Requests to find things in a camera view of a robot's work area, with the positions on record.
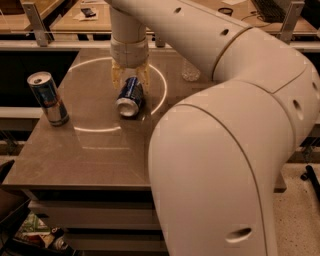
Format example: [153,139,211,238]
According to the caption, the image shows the black keyboard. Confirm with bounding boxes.
[251,0,285,23]

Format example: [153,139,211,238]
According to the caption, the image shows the left metal bracket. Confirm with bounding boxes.
[22,2,49,47]

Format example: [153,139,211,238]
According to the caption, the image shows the white drawer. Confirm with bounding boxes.
[29,200,160,230]
[63,233,167,252]

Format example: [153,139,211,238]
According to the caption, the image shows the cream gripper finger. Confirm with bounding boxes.
[111,60,125,89]
[136,62,150,94]

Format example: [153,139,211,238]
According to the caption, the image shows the blue pepsi can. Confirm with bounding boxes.
[116,77,144,117]

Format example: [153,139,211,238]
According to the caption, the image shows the right metal bracket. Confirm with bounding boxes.
[277,0,305,44]

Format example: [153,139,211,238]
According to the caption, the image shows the green snack package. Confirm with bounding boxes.
[19,212,51,235]

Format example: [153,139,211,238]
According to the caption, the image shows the black phone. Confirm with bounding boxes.
[81,8,96,18]

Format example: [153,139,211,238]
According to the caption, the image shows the upper white drawer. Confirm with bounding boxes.
[29,200,160,230]

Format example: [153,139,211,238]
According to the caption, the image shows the clear plastic water bottle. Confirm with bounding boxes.
[181,59,200,82]

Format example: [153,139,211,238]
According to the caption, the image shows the metal bracket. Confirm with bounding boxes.
[277,0,305,44]
[22,2,49,47]

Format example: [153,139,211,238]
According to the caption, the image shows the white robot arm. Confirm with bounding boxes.
[106,0,319,256]

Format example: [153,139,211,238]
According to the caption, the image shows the black cable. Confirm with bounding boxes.
[240,11,270,29]

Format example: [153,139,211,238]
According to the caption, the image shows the black chair base leg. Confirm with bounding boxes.
[300,165,320,202]

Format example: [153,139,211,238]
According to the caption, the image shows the lower white drawer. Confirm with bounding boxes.
[63,233,167,252]

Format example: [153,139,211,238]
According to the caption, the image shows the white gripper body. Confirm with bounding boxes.
[110,38,149,68]

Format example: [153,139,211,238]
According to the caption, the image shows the red bull can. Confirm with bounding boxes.
[27,71,69,126]

